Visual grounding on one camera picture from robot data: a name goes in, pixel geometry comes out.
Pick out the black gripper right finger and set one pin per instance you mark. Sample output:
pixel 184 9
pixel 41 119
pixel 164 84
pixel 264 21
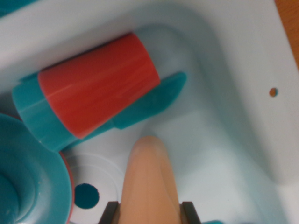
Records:
pixel 190 214

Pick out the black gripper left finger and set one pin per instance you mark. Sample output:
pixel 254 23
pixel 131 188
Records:
pixel 111 214

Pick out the cream detergent bottle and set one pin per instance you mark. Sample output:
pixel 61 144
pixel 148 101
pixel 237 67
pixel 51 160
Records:
pixel 149 182

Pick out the light blue toy sink unit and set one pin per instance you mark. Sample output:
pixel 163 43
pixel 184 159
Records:
pixel 233 70

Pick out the teal toy fork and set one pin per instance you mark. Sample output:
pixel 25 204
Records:
pixel 213 222

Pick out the teal toy plate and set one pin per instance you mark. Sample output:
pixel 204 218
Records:
pixel 46 175

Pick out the teal toy knife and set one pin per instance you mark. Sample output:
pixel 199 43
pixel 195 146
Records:
pixel 163 95

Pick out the teal toy tumbler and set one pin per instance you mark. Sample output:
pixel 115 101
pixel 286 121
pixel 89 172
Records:
pixel 37 112

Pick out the red toy tumbler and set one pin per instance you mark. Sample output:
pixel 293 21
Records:
pixel 98 86

